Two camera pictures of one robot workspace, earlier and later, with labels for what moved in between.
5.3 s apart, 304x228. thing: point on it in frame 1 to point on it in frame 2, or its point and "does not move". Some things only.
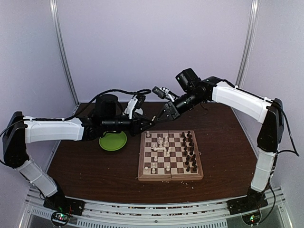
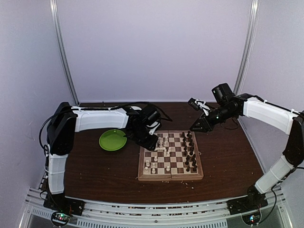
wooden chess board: [169, 155] does not move
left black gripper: [137, 127] to [149, 145]
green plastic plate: [113, 142] does not move
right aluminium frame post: [250, 38] does not move
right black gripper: [173, 112] to [204, 123]
